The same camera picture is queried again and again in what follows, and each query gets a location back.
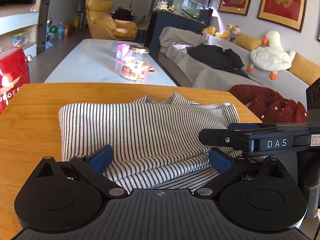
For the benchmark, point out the white goose plush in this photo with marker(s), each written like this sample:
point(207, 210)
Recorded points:
point(272, 58)

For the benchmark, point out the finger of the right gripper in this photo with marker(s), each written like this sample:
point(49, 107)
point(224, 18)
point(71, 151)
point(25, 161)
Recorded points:
point(232, 138)
point(235, 126)

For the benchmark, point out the clear plastic storage box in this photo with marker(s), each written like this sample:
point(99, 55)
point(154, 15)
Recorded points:
point(21, 39)

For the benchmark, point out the dark red garment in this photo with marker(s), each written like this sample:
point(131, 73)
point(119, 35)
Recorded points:
point(268, 105)

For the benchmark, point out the black white striped shirt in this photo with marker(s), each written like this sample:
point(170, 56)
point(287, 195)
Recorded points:
point(155, 144)

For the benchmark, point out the blue water bottle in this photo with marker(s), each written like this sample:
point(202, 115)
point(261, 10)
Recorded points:
point(60, 32)

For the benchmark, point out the grey blanket on sofa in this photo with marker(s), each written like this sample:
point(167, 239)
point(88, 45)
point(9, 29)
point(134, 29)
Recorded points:
point(171, 36)

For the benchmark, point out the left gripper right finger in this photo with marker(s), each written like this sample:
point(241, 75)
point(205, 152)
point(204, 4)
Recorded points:
point(229, 170)

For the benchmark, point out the dark blue tank cabinet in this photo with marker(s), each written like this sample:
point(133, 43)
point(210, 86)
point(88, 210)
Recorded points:
point(159, 20)

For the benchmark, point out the red framed calligraphy picture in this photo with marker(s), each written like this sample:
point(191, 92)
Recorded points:
point(287, 13)

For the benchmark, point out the black garment on sofa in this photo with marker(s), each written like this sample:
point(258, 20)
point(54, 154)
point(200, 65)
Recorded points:
point(217, 58)

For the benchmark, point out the white shelf unit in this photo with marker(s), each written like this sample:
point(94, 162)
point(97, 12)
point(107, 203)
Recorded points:
point(21, 20)

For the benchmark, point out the right hand dark glove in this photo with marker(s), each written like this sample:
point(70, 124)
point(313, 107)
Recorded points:
point(311, 168)

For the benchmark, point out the white coffee table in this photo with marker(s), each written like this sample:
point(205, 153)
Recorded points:
point(92, 60)

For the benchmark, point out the glass jar gold lid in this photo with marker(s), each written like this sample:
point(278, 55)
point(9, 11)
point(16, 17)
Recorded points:
point(135, 65)

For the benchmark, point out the yellow duck plush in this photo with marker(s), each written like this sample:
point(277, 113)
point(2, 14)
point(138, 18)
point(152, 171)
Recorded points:
point(211, 30)

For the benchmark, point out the yellow armchair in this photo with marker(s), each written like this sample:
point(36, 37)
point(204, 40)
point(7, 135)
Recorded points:
point(102, 26)

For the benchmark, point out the yellow sofa cushion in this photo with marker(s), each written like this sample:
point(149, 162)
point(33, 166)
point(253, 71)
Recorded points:
point(248, 42)

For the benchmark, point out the small doll plush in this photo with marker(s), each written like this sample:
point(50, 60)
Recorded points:
point(230, 34)

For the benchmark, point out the grey sofa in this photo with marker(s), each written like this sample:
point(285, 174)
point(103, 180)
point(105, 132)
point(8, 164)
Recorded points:
point(187, 72)

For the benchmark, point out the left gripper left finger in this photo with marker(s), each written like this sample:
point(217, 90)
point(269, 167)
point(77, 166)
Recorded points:
point(90, 170)

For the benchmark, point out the pink toy box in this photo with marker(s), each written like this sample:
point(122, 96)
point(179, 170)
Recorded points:
point(122, 50)

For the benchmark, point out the yellow back cushion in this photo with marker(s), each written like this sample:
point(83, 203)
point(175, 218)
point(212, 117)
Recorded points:
point(304, 69)

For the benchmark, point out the glass fish tank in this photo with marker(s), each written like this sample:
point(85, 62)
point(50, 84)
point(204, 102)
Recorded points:
point(185, 8)

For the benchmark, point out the red suitcase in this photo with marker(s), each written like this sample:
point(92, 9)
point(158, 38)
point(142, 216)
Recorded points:
point(14, 73)

